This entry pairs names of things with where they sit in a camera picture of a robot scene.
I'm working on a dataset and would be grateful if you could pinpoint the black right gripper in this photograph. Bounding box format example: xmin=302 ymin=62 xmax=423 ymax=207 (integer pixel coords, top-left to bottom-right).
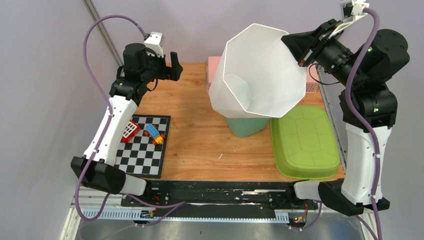
xmin=281 ymin=17 xmax=365 ymax=88

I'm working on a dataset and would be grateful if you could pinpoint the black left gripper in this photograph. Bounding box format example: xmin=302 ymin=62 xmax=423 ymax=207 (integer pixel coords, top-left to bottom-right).
xmin=140 ymin=48 xmax=182 ymax=84

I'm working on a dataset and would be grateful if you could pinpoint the pink perforated plastic basket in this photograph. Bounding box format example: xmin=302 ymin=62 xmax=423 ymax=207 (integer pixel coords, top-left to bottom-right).
xmin=205 ymin=56 xmax=221 ymax=93

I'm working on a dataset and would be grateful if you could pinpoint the white translucent bin liner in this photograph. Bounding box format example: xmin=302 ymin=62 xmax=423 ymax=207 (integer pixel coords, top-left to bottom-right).
xmin=208 ymin=23 xmax=307 ymax=118

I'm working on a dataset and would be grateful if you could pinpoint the mint green trash bin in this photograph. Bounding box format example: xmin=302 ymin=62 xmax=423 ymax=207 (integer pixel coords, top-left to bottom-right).
xmin=224 ymin=117 xmax=270 ymax=138

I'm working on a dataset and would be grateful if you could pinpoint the large lime green tub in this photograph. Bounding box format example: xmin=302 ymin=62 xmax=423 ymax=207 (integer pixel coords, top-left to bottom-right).
xmin=270 ymin=105 xmax=341 ymax=180

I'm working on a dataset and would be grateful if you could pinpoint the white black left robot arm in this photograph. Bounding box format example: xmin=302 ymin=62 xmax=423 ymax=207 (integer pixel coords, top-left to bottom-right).
xmin=70 ymin=43 xmax=183 ymax=207

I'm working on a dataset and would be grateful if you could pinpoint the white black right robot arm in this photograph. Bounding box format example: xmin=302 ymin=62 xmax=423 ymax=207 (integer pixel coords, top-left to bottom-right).
xmin=281 ymin=19 xmax=410 ymax=216

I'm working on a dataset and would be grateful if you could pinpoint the blue yellow toy car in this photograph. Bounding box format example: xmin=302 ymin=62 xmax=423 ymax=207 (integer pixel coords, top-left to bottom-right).
xmin=143 ymin=123 xmax=166 ymax=146

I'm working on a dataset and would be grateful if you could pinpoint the red white toy block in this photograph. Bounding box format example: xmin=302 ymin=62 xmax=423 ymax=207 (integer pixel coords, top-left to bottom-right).
xmin=121 ymin=120 xmax=141 ymax=144

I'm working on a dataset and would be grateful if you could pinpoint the black white checkerboard mat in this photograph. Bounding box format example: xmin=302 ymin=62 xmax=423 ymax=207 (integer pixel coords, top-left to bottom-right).
xmin=114 ymin=114 xmax=171 ymax=179

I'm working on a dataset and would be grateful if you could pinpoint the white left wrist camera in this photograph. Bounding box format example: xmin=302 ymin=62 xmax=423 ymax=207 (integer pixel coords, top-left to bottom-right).
xmin=143 ymin=32 xmax=165 ymax=58

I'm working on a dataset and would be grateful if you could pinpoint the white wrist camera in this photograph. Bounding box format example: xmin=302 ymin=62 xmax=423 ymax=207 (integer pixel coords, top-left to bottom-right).
xmin=143 ymin=32 xmax=165 ymax=58
xmin=328 ymin=0 xmax=370 ymax=39

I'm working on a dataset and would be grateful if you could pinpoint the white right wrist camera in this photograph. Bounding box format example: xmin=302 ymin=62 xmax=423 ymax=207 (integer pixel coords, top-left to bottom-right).
xmin=328 ymin=0 xmax=370 ymax=39

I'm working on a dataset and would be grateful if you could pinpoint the left aluminium frame post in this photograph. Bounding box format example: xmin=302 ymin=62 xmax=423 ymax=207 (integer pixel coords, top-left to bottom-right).
xmin=82 ymin=0 xmax=123 ymax=66

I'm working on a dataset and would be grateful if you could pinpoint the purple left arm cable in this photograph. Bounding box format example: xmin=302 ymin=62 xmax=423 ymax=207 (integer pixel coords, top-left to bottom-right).
xmin=73 ymin=14 xmax=186 ymax=240

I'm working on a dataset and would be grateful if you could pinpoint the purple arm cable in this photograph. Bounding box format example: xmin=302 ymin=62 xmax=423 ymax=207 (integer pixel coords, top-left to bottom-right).
xmin=288 ymin=7 xmax=384 ymax=240
xmin=73 ymin=14 xmax=186 ymax=240

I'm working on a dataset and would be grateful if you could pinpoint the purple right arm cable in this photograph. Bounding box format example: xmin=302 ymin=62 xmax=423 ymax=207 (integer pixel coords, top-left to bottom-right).
xmin=288 ymin=7 xmax=384 ymax=240

